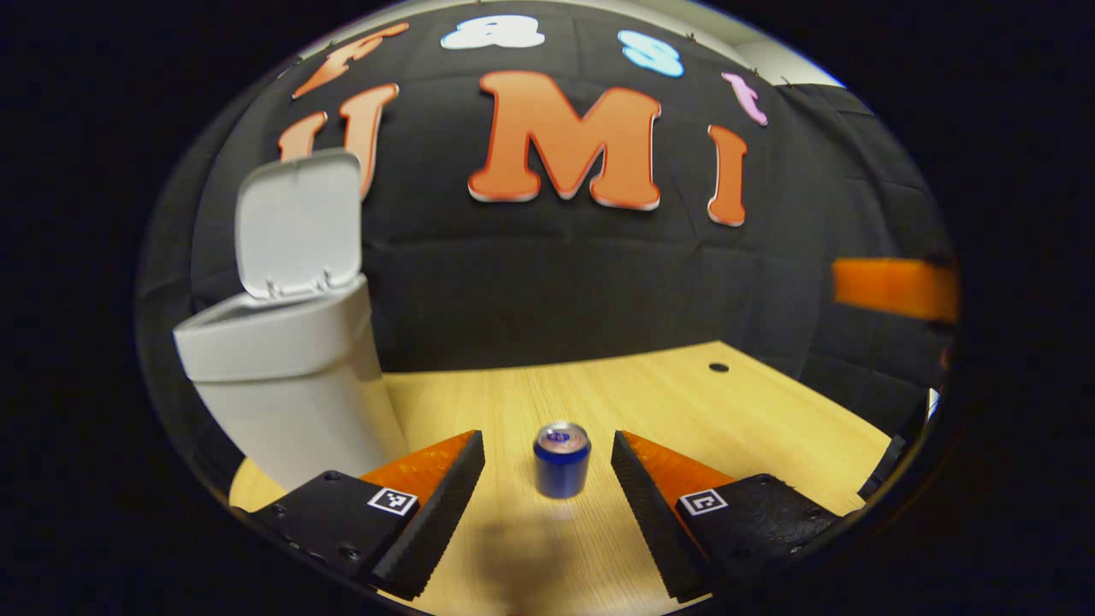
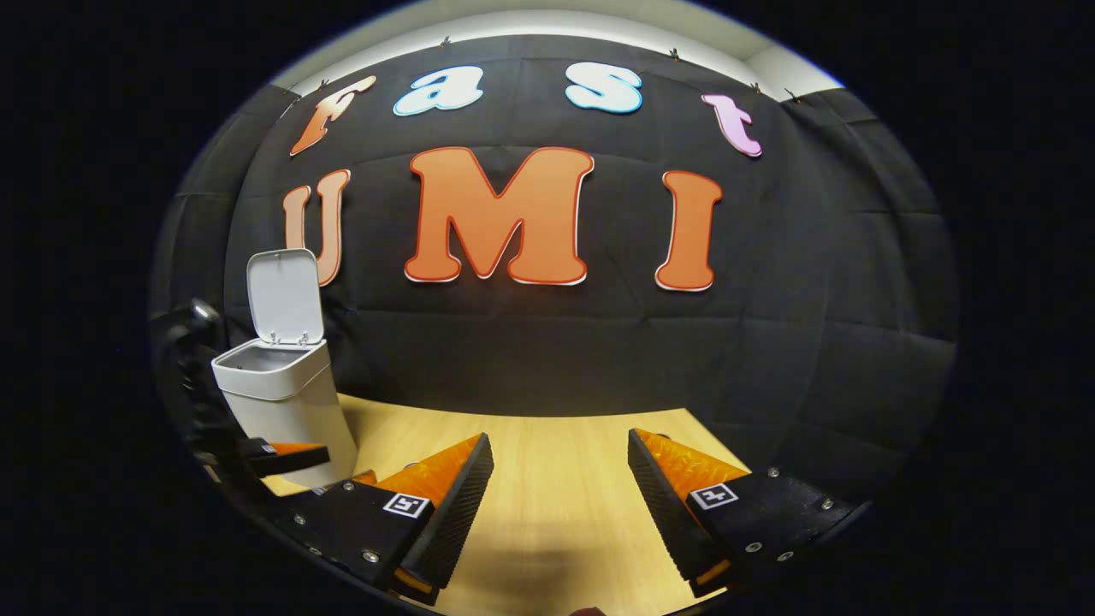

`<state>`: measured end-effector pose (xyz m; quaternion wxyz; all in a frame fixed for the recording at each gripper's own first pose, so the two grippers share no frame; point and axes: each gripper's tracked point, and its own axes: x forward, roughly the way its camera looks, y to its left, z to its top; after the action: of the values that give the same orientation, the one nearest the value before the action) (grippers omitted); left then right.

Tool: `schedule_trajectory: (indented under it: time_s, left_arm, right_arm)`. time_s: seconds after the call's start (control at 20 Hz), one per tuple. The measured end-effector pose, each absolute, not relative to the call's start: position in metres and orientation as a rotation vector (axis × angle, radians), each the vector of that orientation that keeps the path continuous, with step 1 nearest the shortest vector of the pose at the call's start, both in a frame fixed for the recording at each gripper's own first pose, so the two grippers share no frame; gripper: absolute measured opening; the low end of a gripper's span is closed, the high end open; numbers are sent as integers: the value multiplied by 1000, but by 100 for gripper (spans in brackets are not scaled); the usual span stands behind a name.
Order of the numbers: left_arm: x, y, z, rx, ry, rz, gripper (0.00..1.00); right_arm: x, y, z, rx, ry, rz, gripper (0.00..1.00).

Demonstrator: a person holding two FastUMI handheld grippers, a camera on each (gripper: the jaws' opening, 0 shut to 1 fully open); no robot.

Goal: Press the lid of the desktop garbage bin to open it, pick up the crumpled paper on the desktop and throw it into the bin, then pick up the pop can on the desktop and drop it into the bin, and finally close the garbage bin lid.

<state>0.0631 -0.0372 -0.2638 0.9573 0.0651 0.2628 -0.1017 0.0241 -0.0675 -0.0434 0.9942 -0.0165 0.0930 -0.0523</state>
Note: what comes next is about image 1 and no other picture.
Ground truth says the blue pop can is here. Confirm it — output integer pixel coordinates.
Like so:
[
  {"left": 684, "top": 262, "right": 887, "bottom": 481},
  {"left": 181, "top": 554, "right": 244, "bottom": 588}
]
[{"left": 533, "top": 421, "right": 593, "bottom": 500}]

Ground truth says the wooden desktop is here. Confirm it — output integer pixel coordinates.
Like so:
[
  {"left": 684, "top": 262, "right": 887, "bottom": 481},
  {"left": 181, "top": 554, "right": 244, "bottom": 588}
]
[{"left": 229, "top": 341, "right": 892, "bottom": 616}]

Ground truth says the row of black backdrop clips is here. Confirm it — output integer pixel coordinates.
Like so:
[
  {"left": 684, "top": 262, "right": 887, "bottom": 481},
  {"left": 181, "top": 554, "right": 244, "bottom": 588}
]
[{"left": 683, "top": 31, "right": 792, "bottom": 86}]

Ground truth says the white desktop garbage bin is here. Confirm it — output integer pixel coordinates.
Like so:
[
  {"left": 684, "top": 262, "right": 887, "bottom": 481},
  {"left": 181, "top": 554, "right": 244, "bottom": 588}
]
[{"left": 173, "top": 148, "right": 410, "bottom": 490}]

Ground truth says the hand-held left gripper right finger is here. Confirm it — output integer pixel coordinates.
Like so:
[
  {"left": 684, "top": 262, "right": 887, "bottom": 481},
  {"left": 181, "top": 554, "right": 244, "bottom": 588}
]
[{"left": 611, "top": 430, "right": 843, "bottom": 602}]

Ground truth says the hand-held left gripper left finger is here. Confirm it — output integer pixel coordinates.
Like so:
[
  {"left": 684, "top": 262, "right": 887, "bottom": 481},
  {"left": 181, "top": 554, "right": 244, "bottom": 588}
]
[{"left": 248, "top": 429, "right": 486, "bottom": 601}]

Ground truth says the black backdrop cloth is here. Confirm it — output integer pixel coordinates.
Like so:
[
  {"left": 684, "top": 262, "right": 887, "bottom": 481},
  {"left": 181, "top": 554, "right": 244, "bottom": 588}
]
[{"left": 137, "top": 4, "right": 959, "bottom": 446}]

